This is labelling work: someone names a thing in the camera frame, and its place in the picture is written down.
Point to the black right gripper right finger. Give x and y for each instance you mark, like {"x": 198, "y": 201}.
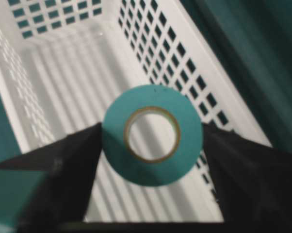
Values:
{"x": 253, "y": 182}

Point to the green tape roll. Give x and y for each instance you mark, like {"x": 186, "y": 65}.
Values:
{"x": 173, "y": 153}

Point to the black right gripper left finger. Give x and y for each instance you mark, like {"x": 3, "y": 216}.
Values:
{"x": 51, "y": 185}

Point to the white plastic lattice basket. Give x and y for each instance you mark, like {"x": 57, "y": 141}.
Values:
{"x": 63, "y": 62}

